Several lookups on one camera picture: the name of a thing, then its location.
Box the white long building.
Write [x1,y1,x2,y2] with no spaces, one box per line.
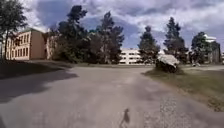
[118,48,144,66]

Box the grey asphalt road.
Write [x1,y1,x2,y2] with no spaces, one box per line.
[0,64,224,128]

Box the cluster of dark pine trees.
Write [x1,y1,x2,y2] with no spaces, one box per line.
[49,4,126,65]

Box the large grey boulder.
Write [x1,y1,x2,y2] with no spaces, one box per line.
[154,54,181,74]

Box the tall dark pine tree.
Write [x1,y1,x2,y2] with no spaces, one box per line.
[162,16,189,64]

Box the yellow building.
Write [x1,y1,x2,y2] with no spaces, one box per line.
[4,27,57,62]

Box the shaded grass patch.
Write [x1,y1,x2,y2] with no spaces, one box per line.
[0,59,66,80]

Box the small dark tree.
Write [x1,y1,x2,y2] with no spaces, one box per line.
[189,31,213,65]

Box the leafy tree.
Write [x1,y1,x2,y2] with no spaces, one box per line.
[0,0,29,62]

